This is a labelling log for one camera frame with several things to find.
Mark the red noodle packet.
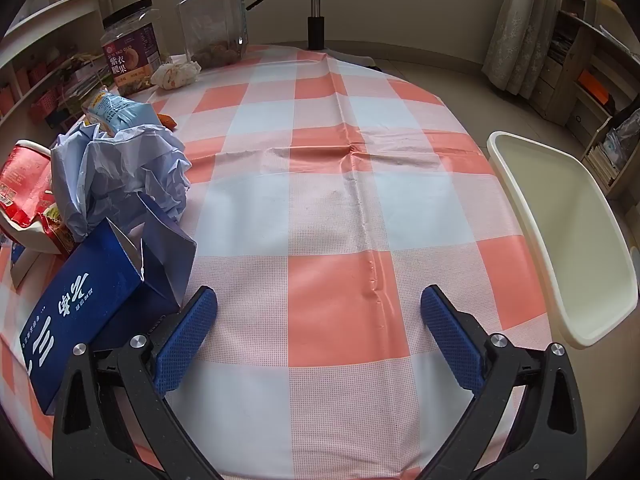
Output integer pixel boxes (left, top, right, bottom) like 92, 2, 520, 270
0, 140, 81, 256

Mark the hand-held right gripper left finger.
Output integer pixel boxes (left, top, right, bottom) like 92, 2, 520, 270
52, 285, 221, 480

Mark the beige lace curtain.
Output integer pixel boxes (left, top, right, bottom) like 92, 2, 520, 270
482, 0, 568, 98

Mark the orange white checked tablecloth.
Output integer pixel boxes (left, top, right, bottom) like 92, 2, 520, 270
0, 44, 553, 480

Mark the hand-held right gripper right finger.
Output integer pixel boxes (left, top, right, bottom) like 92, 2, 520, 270
419, 284, 588, 480

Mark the orange box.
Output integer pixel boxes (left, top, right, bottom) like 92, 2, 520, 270
577, 70, 611, 103

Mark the row of books in rack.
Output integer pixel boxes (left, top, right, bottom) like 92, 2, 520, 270
585, 142, 621, 186

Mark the light blue snack packet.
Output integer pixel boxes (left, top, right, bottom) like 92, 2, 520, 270
81, 86, 162, 137

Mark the clear plastic jar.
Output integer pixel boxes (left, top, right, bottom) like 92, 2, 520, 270
175, 0, 250, 68

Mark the stack of papers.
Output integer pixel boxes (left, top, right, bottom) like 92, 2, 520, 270
60, 52, 113, 106

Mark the dark blue carton box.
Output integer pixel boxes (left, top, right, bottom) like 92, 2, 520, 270
19, 192, 198, 416

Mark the grey office chair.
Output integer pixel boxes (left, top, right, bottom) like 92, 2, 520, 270
218, 0, 436, 68

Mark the light blue paper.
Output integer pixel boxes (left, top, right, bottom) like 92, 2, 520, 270
50, 122, 193, 241

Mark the white bookshelf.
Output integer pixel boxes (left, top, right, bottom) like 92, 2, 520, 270
0, 0, 113, 131

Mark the purple label plastic jar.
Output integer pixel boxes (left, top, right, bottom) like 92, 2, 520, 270
101, 0, 163, 97

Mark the white plastic bin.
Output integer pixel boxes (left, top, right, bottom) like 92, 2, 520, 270
486, 131, 640, 350

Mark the crumpled white wrapper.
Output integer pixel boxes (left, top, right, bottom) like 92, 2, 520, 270
150, 59, 202, 91

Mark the clear plastic bag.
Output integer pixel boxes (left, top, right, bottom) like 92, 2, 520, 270
602, 110, 640, 171

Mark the wooden shelf unit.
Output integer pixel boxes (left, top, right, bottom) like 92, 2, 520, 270
530, 0, 640, 201

